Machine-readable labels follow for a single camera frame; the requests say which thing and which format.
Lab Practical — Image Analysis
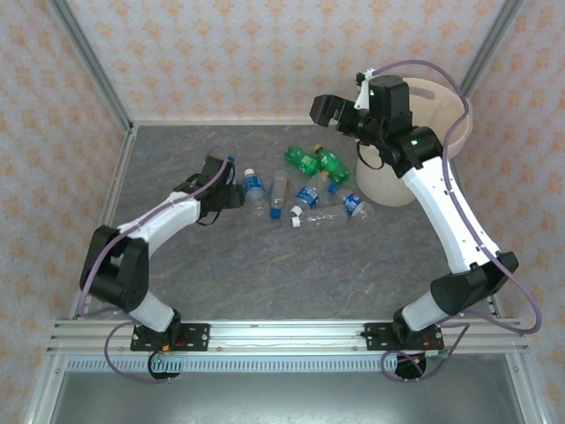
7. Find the tall blue-label bottle white cap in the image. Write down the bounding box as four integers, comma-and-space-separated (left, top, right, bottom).
242, 167, 268, 217

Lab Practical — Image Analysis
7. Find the clear bottle blue cap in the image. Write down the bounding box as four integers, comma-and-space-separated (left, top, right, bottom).
267, 170, 290, 221

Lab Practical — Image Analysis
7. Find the green soda bottle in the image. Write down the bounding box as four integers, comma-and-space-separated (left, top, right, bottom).
283, 145, 321, 176

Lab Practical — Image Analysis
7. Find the short blue-label water bottle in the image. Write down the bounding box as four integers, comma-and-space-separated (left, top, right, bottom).
289, 170, 330, 218

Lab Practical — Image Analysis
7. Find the clear bottle white cap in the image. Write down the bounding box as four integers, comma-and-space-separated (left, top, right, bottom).
289, 203, 350, 229

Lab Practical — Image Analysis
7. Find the cream plastic bin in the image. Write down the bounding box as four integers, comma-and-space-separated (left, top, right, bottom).
355, 77, 474, 208

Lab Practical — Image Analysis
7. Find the green bottle yellow cap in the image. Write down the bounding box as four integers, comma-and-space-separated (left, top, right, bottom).
313, 143, 352, 184

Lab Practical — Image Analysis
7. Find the grey metal panel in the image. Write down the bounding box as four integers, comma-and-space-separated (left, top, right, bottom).
43, 370, 526, 424

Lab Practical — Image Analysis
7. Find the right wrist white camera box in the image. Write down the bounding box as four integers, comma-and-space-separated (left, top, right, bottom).
354, 68, 377, 111

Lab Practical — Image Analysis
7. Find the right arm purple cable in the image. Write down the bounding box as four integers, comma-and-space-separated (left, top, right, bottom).
352, 59, 544, 383

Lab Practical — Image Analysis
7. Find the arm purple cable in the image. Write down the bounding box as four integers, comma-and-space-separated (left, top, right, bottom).
81, 156, 235, 385
352, 59, 544, 383

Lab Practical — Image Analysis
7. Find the aluminium frame post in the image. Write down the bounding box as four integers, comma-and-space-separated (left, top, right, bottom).
24, 352, 67, 424
47, 0, 135, 133
505, 352, 546, 424
456, 0, 529, 101

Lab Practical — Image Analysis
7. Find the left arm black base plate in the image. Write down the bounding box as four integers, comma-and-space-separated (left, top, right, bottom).
130, 322, 211, 353

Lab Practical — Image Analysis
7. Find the slotted grey cable duct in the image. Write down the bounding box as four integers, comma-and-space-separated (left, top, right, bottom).
64, 356, 401, 373

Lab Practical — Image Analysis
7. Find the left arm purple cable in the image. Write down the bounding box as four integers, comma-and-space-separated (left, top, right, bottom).
81, 156, 235, 385

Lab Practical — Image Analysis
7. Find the black round cable port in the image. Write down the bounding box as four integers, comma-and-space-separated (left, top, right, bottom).
394, 352, 428, 382
147, 352, 182, 381

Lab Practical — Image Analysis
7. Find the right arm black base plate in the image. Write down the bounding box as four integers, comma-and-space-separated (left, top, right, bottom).
364, 322, 448, 353

